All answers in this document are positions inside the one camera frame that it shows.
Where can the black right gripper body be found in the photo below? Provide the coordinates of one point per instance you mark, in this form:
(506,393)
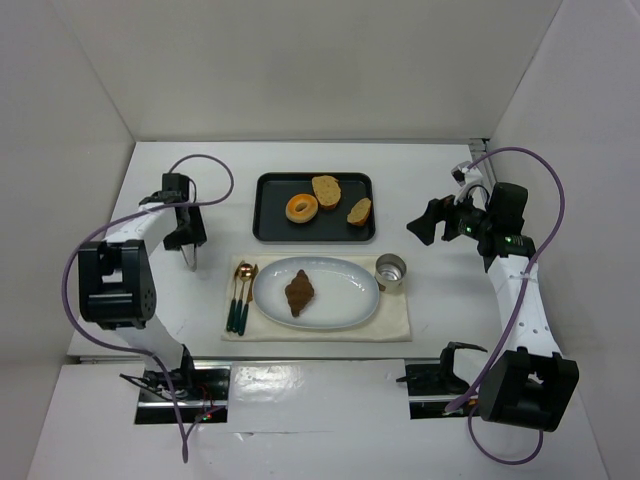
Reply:
(447,218)

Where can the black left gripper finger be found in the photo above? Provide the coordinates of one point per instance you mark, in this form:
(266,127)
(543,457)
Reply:
(198,230)
(180,237)

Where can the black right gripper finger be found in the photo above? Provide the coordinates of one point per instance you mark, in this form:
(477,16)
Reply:
(451,228)
(424,227)

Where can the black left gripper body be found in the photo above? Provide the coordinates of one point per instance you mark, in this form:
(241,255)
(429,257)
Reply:
(186,238)

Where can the brown chocolate croissant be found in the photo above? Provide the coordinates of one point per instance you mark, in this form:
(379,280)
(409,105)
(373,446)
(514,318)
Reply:
(299,293)

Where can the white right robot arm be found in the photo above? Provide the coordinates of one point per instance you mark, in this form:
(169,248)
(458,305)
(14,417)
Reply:
(526,382)

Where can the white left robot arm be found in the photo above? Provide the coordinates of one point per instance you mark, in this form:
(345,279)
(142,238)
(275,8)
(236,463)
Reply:
(116,287)

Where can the small bread slice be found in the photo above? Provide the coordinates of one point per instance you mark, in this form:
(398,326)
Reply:
(360,212)

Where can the large bread slice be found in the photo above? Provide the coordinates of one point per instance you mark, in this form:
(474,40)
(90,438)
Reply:
(327,191)

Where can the stainless steel cup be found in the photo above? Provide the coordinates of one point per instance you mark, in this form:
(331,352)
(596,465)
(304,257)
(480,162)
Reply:
(390,271)

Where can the black baking tray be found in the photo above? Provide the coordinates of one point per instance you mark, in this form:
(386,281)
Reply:
(275,189)

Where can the light blue oval plate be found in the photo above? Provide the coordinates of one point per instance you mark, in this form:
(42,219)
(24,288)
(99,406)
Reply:
(344,294)

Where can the orange bagel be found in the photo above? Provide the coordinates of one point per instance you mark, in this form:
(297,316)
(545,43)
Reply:
(301,208)

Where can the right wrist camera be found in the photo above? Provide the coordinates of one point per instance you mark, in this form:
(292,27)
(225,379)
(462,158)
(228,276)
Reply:
(467,178)

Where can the gold spoon green handle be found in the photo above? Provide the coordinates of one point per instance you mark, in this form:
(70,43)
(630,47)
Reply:
(246,273)

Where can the gold fork green handle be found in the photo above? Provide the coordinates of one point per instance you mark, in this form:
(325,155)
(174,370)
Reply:
(232,308)

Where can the gold knife green handle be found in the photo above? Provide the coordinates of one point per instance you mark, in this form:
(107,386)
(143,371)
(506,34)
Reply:
(248,296)

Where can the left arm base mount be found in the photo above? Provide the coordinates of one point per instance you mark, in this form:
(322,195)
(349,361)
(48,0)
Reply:
(205,399)

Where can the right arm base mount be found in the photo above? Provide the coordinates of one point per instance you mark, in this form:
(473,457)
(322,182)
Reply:
(430,389)

